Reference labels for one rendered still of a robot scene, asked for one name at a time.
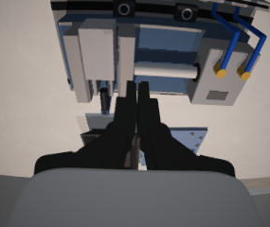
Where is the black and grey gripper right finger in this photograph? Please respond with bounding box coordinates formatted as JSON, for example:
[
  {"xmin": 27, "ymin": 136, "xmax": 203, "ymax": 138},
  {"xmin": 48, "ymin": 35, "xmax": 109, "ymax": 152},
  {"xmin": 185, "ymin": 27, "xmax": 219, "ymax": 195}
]
[{"xmin": 136, "ymin": 81, "xmax": 236, "ymax": 178}]

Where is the grey rectangular metal block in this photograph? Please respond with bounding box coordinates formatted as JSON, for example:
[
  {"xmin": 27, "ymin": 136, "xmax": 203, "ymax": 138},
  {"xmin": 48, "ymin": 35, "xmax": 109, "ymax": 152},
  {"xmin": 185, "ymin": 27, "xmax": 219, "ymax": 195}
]
[{"xmin": 79, "ymin": 18, "xmax": 117, "ymax": 80}]

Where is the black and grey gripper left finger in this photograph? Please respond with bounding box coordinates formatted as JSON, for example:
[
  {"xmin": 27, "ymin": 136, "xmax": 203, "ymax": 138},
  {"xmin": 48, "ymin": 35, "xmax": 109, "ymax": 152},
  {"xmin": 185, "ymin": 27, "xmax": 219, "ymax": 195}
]
[{"xmin": 34, "ymin": 80, "xmax": 136, "ymax": 174}]

